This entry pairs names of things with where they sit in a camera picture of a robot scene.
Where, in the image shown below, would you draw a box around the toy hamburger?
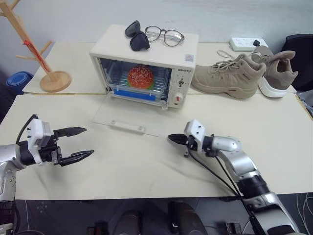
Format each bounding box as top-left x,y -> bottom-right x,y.
127,64 -> 155,90

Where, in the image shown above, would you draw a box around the white power strip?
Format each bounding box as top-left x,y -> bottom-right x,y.
229,37 -> 269,52

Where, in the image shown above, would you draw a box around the clear frame eyeglasses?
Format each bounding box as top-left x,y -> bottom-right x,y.
144,25 -> 185,47

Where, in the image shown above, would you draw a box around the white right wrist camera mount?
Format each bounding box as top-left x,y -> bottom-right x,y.
183,119 -> 206,153

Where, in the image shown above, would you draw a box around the black chair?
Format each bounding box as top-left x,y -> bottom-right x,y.
284,34 -> 313,93

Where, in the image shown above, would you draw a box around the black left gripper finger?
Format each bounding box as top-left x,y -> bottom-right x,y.
53,126 -> 88,141
59,149 -> 95,167

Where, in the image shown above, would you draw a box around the red strap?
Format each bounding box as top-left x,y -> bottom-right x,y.
20,39 -> 51,72

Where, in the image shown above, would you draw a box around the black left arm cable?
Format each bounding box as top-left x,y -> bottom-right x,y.
15,114 -> 38,145

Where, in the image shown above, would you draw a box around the clear glass oven door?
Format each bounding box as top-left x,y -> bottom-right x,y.
90,94 -> 167,138

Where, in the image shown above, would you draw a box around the cream toaster oven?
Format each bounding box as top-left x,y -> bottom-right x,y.
89,23 -> 200,111

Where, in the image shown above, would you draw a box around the black sunglasses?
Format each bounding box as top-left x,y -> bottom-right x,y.
125,21 -> 151,52

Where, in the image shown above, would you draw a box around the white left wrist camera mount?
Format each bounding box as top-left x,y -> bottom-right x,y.
26,118 -> 53,165

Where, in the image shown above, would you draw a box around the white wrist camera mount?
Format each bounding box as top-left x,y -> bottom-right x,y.
183,119 -> 206,153
26,118 -> 53,165

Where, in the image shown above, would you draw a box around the beige lace-up shoe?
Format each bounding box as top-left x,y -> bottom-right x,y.
249,46 -> 299,98
190,49 -> 268,101

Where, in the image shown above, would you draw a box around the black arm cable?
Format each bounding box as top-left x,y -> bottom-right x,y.
183,146 -> 264,235
15,114 -> 38,145

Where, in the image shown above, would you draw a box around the white floor cable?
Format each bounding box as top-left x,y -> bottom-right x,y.
295,192 -> 313,222

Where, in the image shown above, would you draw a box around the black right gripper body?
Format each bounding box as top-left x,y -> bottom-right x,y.
184,135 -> 200,158

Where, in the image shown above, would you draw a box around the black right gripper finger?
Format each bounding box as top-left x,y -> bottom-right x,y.
168,138 -> 188,148
167,133 -> 188,142

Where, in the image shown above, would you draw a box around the wooden tree rack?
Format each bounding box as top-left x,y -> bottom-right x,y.
0,0 -> 72,94

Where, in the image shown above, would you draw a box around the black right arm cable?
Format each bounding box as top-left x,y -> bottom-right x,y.
183,146 -> 264,235

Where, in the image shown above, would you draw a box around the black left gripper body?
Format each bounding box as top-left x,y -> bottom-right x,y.
38,133 -> 62,166

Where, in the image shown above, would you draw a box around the dark rounded shape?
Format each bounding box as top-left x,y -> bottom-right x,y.
167,200 -> 204,235
116,209 -> 148,235

